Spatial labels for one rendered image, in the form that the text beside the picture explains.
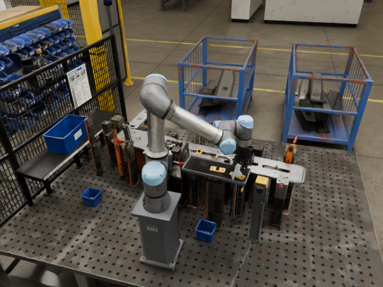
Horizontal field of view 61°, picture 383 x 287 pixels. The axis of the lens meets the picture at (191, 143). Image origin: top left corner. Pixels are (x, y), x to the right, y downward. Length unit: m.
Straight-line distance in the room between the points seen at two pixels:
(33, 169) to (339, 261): 1.94
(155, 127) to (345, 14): 8.66
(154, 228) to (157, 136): 0.48
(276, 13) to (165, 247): 8.53
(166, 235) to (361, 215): 1.32
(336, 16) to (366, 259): 8.21
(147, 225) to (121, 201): 0.67
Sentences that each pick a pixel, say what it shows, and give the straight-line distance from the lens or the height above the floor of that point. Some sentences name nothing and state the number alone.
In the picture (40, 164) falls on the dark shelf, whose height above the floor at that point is 1.03.
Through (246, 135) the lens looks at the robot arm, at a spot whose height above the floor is 1.45.
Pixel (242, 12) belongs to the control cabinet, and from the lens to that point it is 9.83.
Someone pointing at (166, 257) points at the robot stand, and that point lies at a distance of 1.91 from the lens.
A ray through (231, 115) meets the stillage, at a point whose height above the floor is 0.17.
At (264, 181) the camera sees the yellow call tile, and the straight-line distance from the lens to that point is 1.80.
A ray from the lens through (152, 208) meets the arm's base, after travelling 1.68.
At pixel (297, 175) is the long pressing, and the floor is 1.00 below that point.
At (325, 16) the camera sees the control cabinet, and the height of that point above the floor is 0.25.
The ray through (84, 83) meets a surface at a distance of 2.70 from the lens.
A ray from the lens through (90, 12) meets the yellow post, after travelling 2.80.
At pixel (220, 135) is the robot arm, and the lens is 1.46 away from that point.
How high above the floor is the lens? 2.31
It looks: 34 degrees down
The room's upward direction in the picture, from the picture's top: 1 degrees counter-clockwise
